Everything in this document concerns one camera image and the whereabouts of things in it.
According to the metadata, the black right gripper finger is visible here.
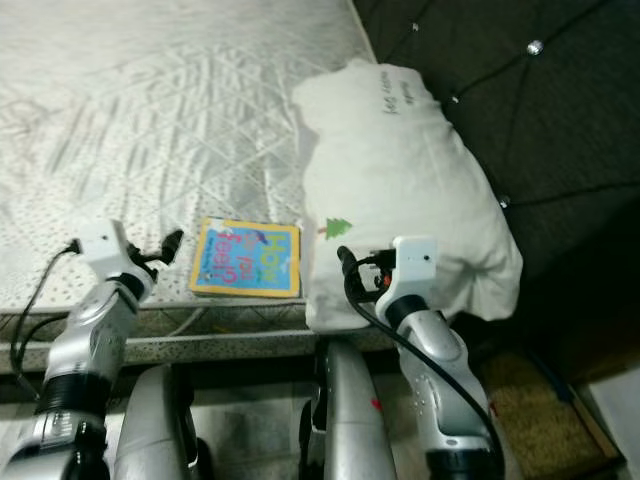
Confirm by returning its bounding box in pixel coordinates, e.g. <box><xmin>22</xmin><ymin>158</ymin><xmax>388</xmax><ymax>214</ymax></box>
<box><xmin>334</xmin><ymin>244</ymin><xmax>363</xmax><ymax>297</ymax></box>

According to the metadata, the yellow and blue picture book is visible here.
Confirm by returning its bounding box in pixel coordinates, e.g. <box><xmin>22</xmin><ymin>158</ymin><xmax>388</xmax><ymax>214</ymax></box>
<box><xmin>188</xmin><ymin>217</ymin><xmax>303</xmax><ymax>299</ymax></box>

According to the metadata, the white pillow with tree print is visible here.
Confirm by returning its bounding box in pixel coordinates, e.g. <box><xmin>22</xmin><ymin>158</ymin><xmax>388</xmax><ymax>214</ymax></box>
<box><xmin>290</xmin><ymin>58</ymin><xmax>526</xmax><ymax>331</ymax></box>

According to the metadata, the patterned lower mattress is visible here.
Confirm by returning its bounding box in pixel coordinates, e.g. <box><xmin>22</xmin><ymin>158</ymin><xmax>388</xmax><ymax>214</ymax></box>
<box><xmin>0</xmin><ymin>328</ymin><xmax>321</xmax><ymax>376</ymax></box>

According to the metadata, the grey patterned quilted mattress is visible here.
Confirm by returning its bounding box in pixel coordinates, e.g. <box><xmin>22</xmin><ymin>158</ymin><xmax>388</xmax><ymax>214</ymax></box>
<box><xmin>0</xmin><ymin>0</ymin><xmax>376</xmax><ymax>341</ymax></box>

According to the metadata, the silver left robot leg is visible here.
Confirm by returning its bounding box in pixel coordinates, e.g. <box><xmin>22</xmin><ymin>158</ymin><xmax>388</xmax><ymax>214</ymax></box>
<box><xmin>112</xmin><ymin>365</ymin><xmax>201</xmax><ymax>480</ymax></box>

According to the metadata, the brown floor mat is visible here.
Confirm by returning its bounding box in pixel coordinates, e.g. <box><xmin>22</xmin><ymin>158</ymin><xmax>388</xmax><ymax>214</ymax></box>
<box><xmin>475</xmin><ymin>345</ymin><xmax>626</xmax><ymax>476</ymax></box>

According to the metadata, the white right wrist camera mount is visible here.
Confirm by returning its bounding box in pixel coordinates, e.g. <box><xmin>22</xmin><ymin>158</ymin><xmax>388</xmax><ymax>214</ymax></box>
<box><xmin>390</xmin><ymin>235</ymin><xmax>439</xmax><ymax>301</ymax></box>

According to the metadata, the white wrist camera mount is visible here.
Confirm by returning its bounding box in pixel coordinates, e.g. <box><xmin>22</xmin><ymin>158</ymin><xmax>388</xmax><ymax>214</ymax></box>
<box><xmin>390</xmin><ymin>235</ymin><xmax>439</xmax><ymax>301</ymax></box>
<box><xmin>78</xmin><ymin>220</ymin><xmax>133</xmax><ymax>273</ymax></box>

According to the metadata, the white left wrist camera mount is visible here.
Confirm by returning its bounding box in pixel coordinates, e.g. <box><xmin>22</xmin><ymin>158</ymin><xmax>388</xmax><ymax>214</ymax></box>
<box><xmin>78</xmin><ymin>220</ymin><xmax>133</xmax><ymax>273</ymax></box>

